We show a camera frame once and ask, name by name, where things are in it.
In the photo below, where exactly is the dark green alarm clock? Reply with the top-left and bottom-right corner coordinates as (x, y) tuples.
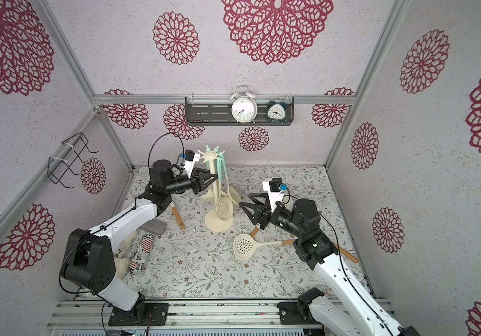
(267, 99), (288, 123)

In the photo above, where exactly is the flag pattern packet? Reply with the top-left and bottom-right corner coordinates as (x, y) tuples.
(129, 234), (155, 275)

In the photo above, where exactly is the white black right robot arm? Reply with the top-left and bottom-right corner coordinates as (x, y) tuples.
(239, 193), (418, 335)

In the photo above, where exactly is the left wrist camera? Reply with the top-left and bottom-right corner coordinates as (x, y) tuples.
(182, 149), (201, 178)

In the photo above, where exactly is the white teddy bear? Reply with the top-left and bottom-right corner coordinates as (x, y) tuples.
(113, 231), (138, 280)

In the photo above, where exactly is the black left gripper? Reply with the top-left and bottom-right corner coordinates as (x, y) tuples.
(166, 169), (219, 195)

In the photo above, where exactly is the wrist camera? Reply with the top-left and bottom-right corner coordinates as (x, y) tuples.
(262, 178), (288, 212)
(182, 149), (201, 178)

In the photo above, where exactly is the cream skimmer edge-on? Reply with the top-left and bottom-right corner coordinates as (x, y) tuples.
(233, 234), (295, 260)

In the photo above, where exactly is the white alarm clock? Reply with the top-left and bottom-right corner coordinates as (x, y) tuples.
(230, 85), (258, 123)

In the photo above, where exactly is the black wire wall rack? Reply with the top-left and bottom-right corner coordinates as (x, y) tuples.
(46, 132), (98, 189)

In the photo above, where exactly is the grey oblong case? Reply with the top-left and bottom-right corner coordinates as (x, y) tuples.
(140, 218), (167, 235)

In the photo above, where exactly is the cream utensil rack stand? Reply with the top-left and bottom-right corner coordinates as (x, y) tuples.
(199, 146), (241, 232)

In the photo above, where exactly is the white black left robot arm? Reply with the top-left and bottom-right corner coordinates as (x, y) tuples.
(59, 160), (218, 319)

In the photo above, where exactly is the lone skimmer orange handle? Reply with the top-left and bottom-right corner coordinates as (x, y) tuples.
(171, 205), (186, 230)

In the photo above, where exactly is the metal base rail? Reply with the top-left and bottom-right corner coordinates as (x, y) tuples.
(43, 297), (348, 335)

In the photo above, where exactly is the cream skimmer behind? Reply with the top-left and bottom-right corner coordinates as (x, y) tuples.
(249, 227), (359, 264)

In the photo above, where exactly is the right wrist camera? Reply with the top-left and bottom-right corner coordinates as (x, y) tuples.
(262, 178), (288, 212)

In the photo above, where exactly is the grey wall shelf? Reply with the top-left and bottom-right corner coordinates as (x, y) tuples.
(185, 98), (295, 127)

